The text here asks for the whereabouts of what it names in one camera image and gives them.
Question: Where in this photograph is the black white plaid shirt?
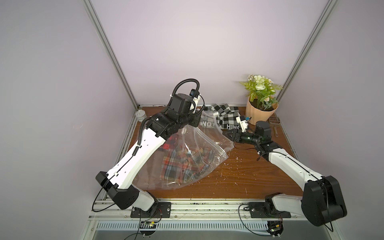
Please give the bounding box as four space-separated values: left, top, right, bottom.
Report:
203 104 247 130

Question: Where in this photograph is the clear plastic vacuum bag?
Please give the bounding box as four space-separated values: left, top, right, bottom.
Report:
133 111 234 191

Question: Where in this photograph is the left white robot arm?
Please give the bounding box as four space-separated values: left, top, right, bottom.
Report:
96 90 203 212

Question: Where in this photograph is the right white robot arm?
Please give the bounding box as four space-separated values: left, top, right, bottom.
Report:
223 121 348 227

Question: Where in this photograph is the red black plaid shirt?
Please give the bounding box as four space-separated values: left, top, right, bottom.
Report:
162 141 173 151

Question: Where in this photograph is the multicolour plaid shirt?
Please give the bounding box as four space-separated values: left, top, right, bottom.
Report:
160 147 215 185

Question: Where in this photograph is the peach flower pot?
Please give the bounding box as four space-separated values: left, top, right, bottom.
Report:
245 100 279 125

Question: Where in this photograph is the small metal can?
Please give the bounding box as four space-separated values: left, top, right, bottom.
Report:
135 109 147 123

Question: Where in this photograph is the green artificial plant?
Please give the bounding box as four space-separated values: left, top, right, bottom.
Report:
240 75 283 112

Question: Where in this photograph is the right circuit board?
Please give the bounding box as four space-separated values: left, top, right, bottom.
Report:
267 221 284 238

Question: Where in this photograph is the circuit board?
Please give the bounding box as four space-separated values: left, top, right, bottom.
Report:
139 221 157 237
267 221 284 238

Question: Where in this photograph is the left circuit board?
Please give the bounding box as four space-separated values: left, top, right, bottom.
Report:
139 221 157 237

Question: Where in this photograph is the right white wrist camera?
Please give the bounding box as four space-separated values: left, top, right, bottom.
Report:
236 116 249 133

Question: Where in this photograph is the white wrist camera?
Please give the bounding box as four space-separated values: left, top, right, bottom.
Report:
236 116 249 133
190 89 201 112

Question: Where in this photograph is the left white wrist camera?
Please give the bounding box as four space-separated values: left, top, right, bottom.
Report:
190 89 201 112

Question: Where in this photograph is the right black base cable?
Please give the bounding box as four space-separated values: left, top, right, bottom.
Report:
237 204 272 238

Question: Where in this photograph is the black base cable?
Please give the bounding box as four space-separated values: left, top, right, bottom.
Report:
237 204 272 238
122 206 163 240

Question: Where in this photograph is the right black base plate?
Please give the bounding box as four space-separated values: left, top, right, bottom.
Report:
248 202 291 219

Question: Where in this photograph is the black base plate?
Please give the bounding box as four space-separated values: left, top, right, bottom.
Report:
248 202 291 219
130 202 171 219

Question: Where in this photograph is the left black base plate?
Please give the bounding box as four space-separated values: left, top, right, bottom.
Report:
130 202 171 219

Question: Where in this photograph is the aluminium mounting rail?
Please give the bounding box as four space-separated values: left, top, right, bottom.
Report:
81 199 308 240

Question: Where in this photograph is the left black base cable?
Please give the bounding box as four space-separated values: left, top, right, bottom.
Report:
122 206 163 240

